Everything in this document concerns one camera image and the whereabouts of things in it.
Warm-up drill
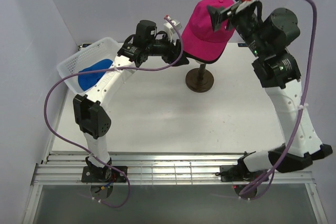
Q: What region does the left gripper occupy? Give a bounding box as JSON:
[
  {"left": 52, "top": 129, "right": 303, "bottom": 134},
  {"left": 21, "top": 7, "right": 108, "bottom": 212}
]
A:
[{"left": 146, "top": 31, "right": 190, "bottom": 67}]

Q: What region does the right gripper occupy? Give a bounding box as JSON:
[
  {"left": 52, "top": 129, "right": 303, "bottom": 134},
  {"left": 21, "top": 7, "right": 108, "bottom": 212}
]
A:
[{"left": 206, "top": 0, "right": 266, "bottom": 58}]

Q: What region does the pink cap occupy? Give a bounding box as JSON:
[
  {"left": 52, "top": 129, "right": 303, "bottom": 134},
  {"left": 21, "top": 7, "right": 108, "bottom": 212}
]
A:
[{"left": 182, "top": 0, "right": 234, "bottom": 60}]

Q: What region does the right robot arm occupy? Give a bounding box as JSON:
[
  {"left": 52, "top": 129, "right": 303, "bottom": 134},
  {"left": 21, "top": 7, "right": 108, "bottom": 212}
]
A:
[{"left": 207, "top": 0, "right": 333, "bottom": 181}]

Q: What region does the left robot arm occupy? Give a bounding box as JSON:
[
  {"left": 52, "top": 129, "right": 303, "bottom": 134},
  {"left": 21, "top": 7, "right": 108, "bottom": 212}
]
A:
[{"left": 73, "top": 16, "right": 183, "bottom": 182}]

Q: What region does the brown mannequin stand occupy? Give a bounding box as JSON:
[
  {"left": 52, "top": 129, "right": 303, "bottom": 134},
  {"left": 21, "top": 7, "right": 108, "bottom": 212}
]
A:
[{"left": 185, "top": 63, "right": 214, "bottom": 93}]

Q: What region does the blue logo sticker right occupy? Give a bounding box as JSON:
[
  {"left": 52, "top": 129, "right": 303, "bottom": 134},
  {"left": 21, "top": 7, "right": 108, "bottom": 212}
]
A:
[{"left": 238, "top": 43, "right": 248, "bottom": 47}]

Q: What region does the white plastic basket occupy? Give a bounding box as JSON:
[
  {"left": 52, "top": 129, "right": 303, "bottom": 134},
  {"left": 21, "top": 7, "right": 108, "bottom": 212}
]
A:
[{"left": 57, "top": 37, "right": 121, "bottom": 95}]

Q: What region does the blue cap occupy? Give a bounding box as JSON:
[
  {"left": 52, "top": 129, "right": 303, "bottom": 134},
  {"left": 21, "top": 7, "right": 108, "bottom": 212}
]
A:
[{"left": 78, "top": 59, "right": 113, "bottom": 91}]

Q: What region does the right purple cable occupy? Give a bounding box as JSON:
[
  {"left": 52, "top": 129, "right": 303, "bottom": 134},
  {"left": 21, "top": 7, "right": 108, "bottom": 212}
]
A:
[{"left": 240, "top": 0, "right": 318, "bottom": 197}]

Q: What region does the purple cable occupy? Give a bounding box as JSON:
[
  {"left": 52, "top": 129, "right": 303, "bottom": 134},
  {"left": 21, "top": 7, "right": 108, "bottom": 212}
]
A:
[
  {"left": 240, "top": 0, "right": 318, "bottom": 197},
  {"left": 44, "top": 18, "right": 183, "bottom": 208}
]

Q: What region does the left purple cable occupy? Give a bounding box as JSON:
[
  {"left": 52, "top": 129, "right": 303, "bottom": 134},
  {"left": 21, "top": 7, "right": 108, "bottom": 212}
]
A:
[{"left": 44, "top": 18, "right": 183, "bottom": 208}]

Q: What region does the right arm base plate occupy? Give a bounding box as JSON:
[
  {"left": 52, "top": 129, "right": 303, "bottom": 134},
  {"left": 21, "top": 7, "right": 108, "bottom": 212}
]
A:
[{"left": 215, "top": 164, "right": 267, "bottom": 182}]

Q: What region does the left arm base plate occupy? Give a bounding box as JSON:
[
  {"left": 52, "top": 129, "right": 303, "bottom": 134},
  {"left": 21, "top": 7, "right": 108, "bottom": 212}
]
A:
[{"left": 81, "top": 166, "right": 127, "bottom": 183}]

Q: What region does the aluminium rail frame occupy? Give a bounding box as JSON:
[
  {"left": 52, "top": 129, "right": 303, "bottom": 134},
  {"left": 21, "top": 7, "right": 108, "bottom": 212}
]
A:
[{"left": 24, "top": 43, "right": 328, "bottom": 223}]

